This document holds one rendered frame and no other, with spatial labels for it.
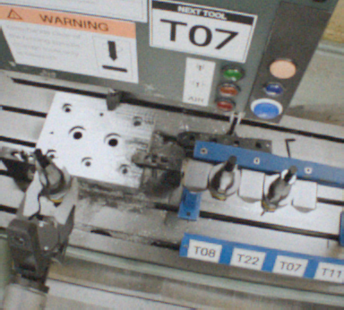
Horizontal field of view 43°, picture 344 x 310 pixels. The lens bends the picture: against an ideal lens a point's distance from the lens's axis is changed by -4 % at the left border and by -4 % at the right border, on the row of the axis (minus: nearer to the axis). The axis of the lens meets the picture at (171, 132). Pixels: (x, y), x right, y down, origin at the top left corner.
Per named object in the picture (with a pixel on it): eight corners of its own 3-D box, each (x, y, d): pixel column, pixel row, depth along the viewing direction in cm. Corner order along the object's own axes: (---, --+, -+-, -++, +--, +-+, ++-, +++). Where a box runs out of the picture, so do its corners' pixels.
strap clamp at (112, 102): (118, 127, 129) (114, 99, 116) (107, 125, 129) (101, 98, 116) (129, 90, 135) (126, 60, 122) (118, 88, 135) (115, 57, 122)
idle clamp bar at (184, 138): (267, 165, 125) (272, 155, 119) (175, 155, 126) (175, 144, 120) (267, 149, 127) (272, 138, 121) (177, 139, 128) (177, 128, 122)
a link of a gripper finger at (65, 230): (61, 200, 79) (37, 242, 76) (59, 196, 78) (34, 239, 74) (83, 210, 79) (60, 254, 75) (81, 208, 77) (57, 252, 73)
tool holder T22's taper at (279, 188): (293, 184, 88) (303, 170, 82) (286, 203, 86) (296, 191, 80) (272, 176, 88) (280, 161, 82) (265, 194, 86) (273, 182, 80)
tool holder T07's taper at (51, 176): (68, 170, 77) (61, 154, 71) (57, 193, 75) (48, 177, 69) (46, 162, 78) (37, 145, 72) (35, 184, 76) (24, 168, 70)
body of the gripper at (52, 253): (34, 226, 83) (16, 287, 77) (21, 212, 75) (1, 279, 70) (72, 235, 82) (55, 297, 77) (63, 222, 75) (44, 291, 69)
